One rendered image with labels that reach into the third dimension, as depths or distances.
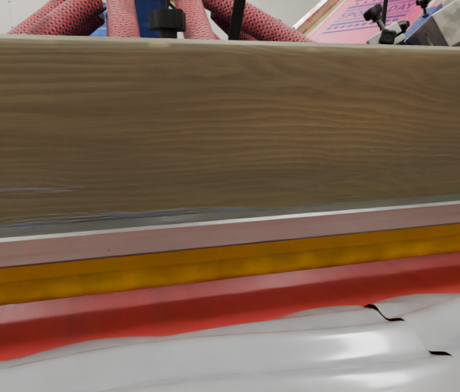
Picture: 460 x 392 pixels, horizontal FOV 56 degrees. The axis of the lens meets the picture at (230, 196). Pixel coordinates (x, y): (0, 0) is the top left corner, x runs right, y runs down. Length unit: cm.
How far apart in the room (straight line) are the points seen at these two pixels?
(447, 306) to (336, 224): 5
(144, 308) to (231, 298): 4
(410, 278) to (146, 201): 13
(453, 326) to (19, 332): 16
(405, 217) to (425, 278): 4
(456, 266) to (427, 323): 8
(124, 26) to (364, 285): 61
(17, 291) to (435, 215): 17
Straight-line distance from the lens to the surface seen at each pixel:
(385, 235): 22
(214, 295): 19
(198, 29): 76
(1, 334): 19
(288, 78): 17
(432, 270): 24
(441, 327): 17
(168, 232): 16
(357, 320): 17
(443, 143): 22
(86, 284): 19
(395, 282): 22
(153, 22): 48
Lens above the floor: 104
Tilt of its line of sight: 13 degrees down
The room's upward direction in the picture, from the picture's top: straight up
